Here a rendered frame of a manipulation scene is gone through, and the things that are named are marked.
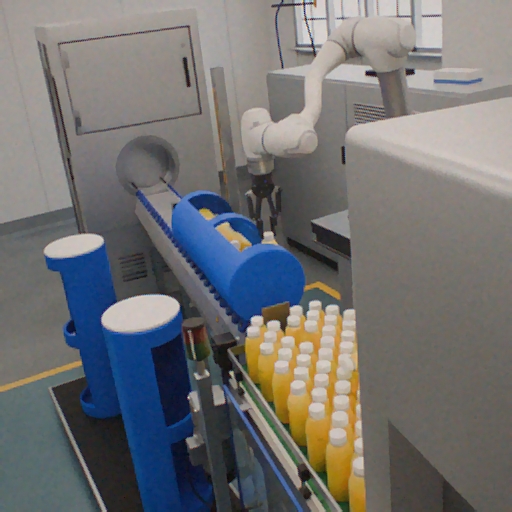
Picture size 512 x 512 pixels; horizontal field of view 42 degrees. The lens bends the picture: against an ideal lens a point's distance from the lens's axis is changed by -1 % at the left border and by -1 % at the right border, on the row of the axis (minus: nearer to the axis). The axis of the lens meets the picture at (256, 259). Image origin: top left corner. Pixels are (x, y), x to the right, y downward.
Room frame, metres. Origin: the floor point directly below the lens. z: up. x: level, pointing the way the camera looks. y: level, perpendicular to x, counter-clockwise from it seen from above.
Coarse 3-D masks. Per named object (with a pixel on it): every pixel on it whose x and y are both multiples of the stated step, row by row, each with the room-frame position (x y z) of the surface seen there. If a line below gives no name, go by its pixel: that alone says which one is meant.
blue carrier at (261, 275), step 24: (192, 216) 2.65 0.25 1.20; (216, 216) 2.52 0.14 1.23; (240, 216) 2.52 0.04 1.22; (192, 240) 2.52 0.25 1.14; (216, 240) 2.32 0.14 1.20; (216, 264) 2.21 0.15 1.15; (240, 264) 2.07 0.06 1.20; (264, 264) 2.09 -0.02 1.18; (288, 264) 2.11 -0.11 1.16; (216, 288) 2.22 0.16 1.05; (240, 288) 2.06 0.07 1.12; (264, 288) 2.08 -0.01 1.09; (288, 288) 2.11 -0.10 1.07; (240, 312) 2.05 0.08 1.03
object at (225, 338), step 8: (216, 336) 1.95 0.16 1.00; (224, 336) 1.95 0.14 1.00; (232, 336) 1.94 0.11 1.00; (216, 344) 1.90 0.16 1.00; (224, 344) 1.90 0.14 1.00; (232, 344) 1.91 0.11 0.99; (216, 352) 1.91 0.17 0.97; (224, 352) 1.90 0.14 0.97; (216, 360) 1.90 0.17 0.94; (224, 360) 1.90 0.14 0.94; (224, 368) 1.90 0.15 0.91
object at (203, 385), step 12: (204, 384) 1.55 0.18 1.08; (204, 396) 1.55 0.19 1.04; (204, 408) 1.54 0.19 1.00; (204, 420) 1.54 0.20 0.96; (216, 420) 1.55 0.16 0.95; (204, 432) 1.56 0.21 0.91; (216, 432) 1.55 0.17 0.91; (216, 444) 1.55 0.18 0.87; (216, 456) 1.55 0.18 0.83; (216, 468) 1.55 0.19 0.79; (216, 480) 1.54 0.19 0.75; (216, 492) 1.54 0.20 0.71; (228, 492) 1.55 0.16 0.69; (228, 504) 1.55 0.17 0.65
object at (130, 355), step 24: (120, 336) 2.01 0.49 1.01; (144, 336) 2.00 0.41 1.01; (168, 336) 2.04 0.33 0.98; (120, 360) 2.02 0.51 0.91; (144, 360) 2.00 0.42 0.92; (168, 360) 2.27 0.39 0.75; (120, 384) 2.04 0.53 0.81; (144, 384) 2.00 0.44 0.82; (168, 384) 2.27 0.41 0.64; (120, 408) 2.08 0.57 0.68; (144, 408) 2.00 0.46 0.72; (168, 408) 2.28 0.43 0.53; (144, 432) 2.01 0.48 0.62; (168, 432) 2.00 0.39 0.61; (144, 456) 2.01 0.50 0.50; (168, 456) 2.00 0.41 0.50; (144, 480) 2.03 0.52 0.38; (168, 480) 2.00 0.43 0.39; (192, 480) 2.26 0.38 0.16; (144, 504) 2.06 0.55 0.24; (168, 504) 2.00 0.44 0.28; (192, 504) 2.12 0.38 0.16
